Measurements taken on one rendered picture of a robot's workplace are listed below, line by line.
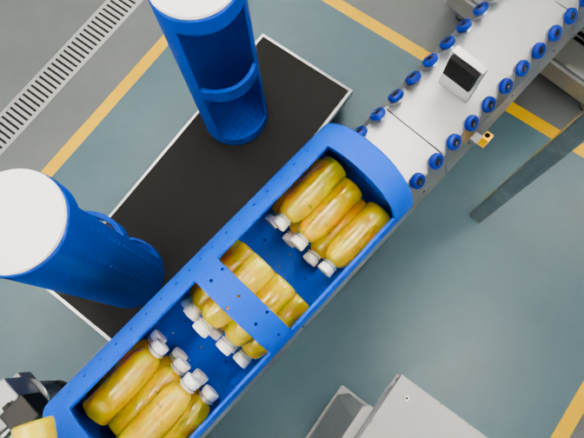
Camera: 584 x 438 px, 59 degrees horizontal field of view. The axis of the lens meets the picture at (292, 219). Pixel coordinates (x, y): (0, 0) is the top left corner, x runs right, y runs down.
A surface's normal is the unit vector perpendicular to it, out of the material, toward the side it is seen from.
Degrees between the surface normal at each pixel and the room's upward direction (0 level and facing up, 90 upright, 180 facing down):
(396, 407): 0
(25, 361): 0
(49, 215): 0
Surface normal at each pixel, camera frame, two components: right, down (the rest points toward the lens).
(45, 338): -0.04, -0.25
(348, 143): -0.26, -0.44
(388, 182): 0.36, 0.13
